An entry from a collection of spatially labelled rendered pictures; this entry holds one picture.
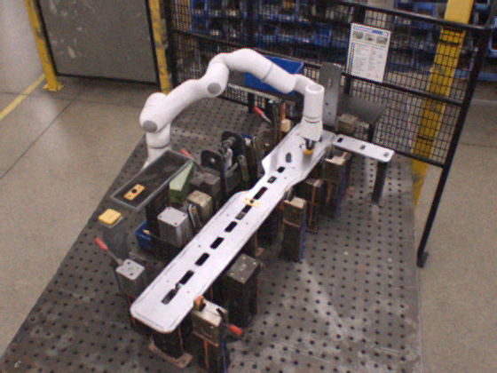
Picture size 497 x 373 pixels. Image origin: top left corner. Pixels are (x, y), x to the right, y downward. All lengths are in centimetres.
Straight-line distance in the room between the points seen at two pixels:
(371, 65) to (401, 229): 87
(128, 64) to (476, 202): 319
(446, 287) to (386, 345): 127
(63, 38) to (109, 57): 47
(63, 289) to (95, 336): 30
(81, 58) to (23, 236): 201
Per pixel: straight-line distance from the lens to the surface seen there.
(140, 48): 473
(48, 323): 229
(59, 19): 498
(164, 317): 181
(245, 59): 218
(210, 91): 220
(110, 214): 196
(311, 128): 237
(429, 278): 336
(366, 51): 275
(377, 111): 278
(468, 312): 328
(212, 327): 172
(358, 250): 243
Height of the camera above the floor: 247
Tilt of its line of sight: 39 degrees down
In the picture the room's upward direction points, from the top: 2 degrees counter-clockwise
